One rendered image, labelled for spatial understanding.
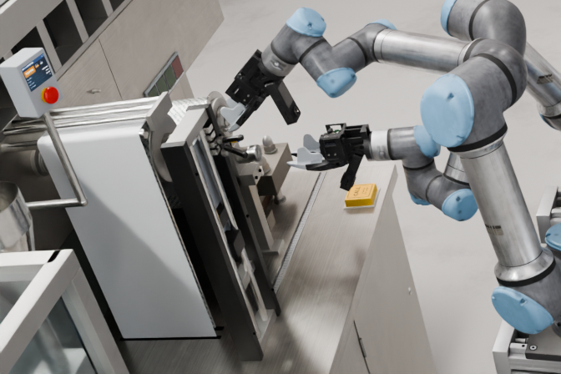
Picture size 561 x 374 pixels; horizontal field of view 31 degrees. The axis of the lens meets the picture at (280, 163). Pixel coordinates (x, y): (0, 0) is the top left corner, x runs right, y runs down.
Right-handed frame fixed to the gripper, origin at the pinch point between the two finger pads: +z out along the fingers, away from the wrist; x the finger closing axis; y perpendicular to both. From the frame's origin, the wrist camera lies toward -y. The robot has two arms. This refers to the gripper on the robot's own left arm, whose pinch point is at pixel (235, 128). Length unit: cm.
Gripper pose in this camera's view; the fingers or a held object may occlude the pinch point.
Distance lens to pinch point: 231.0
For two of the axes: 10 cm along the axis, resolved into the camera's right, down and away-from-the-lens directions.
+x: -2.7, 5.4, -8.0
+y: -8.0, -5.9, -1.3
